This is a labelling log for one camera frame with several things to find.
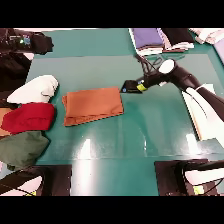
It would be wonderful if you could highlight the black cable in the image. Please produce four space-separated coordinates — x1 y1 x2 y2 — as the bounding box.
134 53 165 80

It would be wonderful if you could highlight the orange-brown shirt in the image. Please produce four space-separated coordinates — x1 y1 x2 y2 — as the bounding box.
61 86 125 127

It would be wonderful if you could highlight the black garment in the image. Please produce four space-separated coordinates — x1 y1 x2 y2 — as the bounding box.
161 28 196 52
0 51 33 102

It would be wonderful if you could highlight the red garment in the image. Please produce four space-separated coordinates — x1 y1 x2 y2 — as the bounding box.
0 102 56 135

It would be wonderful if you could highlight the green garment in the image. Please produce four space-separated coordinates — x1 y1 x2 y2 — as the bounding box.
0 130 51 171

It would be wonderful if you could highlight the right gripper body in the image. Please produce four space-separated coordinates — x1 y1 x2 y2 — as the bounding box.
120 79 150 95

